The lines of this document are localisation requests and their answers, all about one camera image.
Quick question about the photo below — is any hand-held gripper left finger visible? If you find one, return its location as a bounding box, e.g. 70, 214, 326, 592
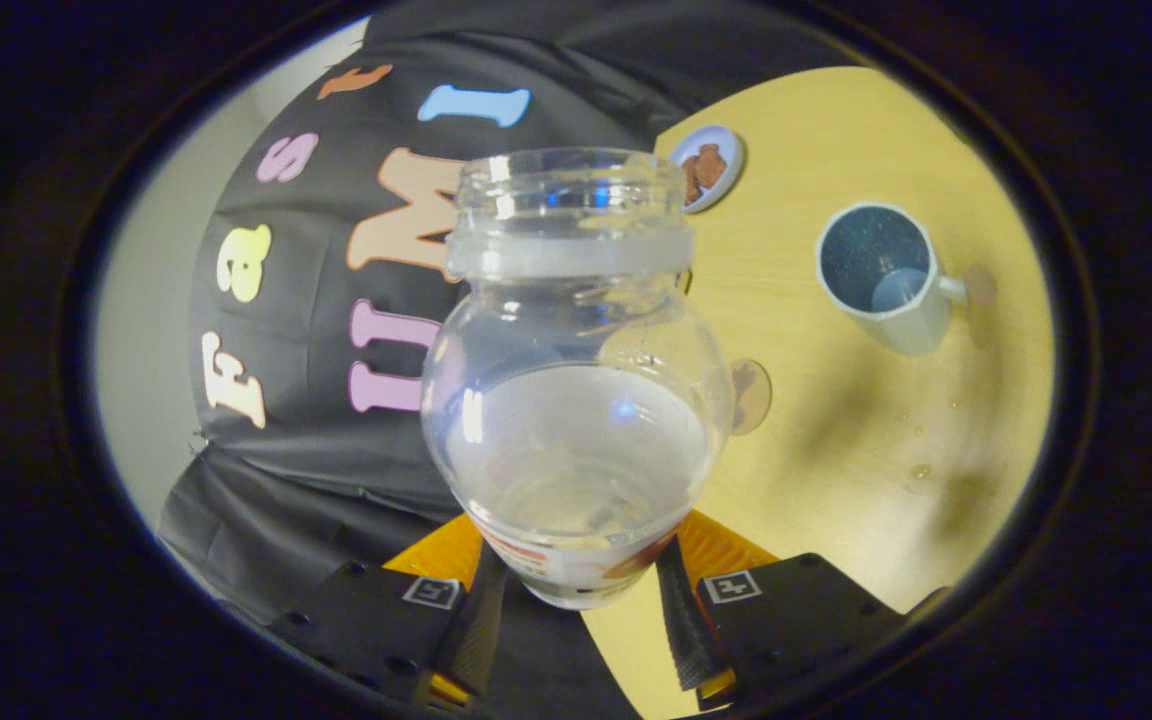
266, 512, 512, 716

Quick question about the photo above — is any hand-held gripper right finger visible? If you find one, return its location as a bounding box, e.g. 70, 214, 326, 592
654, 510, 912, 713

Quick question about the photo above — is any clear plastic juice bottle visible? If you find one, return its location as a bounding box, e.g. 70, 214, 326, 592
420, 147, 737, 611

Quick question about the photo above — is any round brown coaster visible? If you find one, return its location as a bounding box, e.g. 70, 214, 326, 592
731, 359, 773, 436

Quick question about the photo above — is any white cup dark blue inside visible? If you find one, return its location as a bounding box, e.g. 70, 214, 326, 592
815, 202, 969, 358

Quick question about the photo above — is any wooden table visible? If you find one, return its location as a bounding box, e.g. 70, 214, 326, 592
581, 65, 1055, 720

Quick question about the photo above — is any black backdrop cloth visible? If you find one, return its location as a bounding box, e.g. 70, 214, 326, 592
156, 0, 867, 720

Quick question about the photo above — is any light blue plate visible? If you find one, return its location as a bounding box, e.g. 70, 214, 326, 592
671, 124, 745, 214

